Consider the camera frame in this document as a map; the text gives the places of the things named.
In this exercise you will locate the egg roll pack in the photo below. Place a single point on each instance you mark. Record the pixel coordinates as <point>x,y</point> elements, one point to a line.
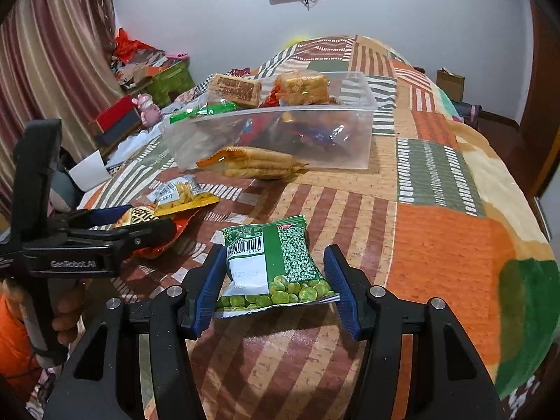
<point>251,162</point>

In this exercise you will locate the sponge cake loaf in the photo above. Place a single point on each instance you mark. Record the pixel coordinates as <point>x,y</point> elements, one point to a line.
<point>242,92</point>

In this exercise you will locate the brown paper bag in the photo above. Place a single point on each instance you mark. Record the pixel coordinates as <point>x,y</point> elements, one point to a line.
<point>452,84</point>

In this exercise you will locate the clear bag orange crackers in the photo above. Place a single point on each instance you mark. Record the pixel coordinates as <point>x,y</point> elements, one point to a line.
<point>302,89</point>

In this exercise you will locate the clear plastic storage bin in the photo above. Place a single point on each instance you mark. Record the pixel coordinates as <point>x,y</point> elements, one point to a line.
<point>324,136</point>

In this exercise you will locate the striped pink beige curtain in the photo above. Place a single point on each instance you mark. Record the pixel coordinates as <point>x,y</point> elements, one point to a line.
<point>54,65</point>

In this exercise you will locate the left hand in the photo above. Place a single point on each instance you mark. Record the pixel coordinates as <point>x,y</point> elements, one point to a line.
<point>67,311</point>

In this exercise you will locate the pink plush toy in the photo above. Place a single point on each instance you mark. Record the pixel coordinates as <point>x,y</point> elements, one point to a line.
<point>150,113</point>

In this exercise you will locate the green peas snack bag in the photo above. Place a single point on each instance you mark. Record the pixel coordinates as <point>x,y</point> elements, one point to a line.
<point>270,265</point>

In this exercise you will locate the white plastic bag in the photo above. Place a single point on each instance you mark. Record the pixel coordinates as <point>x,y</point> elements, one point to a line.
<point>129,147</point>

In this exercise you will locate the clear bag green seal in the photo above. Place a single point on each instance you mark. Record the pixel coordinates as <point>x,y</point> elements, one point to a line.
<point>207,109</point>

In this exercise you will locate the yellow white snack packet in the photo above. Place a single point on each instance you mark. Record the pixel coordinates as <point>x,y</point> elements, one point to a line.
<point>180,194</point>

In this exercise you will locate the red flat box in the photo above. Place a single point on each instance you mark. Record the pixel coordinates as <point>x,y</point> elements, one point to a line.
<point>112,115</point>

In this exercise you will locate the yellow orange snack bag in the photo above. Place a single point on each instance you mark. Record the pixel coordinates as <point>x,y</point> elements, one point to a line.
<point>142,214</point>

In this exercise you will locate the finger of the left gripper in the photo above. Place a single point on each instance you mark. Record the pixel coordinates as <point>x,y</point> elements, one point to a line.
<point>98,216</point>
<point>147,234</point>

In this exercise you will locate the green storage box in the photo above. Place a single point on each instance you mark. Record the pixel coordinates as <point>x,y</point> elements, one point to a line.
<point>166,86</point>

